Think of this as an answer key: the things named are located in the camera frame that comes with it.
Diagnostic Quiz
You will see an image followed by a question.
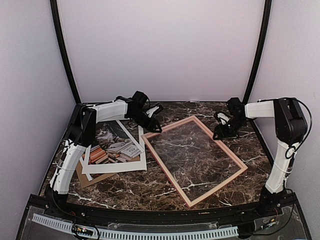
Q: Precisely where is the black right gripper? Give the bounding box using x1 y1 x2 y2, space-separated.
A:
213 116 247 140

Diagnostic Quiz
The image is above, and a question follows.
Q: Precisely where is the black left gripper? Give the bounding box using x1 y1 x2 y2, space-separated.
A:
128 109 162 133

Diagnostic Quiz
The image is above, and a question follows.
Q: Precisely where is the pink wooden picture frame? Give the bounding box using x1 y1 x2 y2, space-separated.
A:
141 115 249 209

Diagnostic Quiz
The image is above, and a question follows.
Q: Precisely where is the clear acrylic sheet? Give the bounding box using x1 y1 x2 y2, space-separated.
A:
146 119 245 202

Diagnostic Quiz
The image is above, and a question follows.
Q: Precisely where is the white photo mat board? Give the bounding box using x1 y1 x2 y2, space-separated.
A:
79 119 148 175

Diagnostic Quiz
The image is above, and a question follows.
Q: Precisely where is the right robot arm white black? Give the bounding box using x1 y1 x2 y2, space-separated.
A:
213 97 310 217

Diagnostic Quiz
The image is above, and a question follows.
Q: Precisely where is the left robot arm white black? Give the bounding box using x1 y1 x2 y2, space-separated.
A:
45 96 163 218

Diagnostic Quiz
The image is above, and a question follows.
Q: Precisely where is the cat and books photo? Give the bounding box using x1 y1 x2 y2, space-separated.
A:
79 120 146 181

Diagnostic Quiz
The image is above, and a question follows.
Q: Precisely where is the brown cardboard backing board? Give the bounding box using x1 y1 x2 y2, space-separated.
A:
76 163 117 189

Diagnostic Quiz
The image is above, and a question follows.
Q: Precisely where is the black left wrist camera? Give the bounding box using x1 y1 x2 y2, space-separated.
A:
131 91 150 109

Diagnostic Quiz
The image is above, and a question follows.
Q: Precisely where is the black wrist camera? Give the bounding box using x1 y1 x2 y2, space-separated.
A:
131 91 150 109
226 97 246 117

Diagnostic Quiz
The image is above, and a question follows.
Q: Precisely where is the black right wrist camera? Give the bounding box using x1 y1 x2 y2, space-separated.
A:
226 97 246 117

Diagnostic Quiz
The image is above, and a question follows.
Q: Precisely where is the black front table rail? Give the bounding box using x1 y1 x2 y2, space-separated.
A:
27 193 298 226

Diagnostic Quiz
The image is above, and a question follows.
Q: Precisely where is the white slotted cable duct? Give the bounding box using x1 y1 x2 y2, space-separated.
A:
31 213 239 240

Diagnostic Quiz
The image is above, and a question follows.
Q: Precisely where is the black right corner post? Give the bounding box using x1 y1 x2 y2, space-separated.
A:
242 0 272 104

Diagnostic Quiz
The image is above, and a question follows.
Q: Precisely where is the black corner post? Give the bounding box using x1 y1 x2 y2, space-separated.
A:
49 0 82 104
242 0 272 104

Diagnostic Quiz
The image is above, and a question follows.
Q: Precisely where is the black left corner post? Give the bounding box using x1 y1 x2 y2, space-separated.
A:
49 0 82 104

